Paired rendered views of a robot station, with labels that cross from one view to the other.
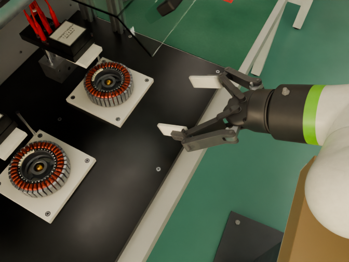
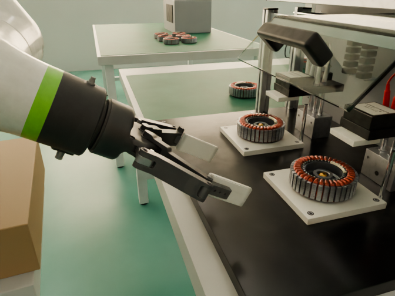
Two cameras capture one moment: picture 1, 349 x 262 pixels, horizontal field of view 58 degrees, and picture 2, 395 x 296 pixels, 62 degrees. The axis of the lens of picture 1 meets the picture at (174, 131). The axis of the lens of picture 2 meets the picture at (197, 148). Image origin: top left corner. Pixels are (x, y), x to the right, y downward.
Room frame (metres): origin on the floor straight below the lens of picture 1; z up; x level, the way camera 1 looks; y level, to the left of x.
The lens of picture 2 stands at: (0.67, -0.36, 1.10)
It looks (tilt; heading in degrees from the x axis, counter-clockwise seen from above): 26 degrees down; 135
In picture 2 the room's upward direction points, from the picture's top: straight up
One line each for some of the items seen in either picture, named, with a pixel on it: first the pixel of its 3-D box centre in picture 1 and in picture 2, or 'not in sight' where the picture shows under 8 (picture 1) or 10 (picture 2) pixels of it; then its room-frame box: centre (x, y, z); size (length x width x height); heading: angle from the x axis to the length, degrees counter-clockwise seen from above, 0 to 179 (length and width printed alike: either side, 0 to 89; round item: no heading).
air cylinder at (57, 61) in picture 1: (59, 62); (388, 167); (0.53, 0.28, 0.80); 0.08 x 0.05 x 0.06; 152
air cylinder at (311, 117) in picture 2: not in sight; (313, 121); (0.32, 0.39, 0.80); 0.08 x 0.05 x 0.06; 152
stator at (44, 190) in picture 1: (40, 168); (260, 127); (0.25, 0.27, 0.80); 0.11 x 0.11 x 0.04
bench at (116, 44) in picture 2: not in sight; (163, 77); (-1.64, 1.51, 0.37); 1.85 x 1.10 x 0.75; 152
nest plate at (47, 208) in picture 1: (44, 173); (259, 136); (0.25, 0.27, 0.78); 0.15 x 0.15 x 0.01; 62
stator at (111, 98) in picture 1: (109, 83); (322, 177); (0.47, 0.15, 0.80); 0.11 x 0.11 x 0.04
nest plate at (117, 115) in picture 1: (110, 90); (320, 188); (0.47, 0.15, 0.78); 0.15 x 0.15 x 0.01; 62
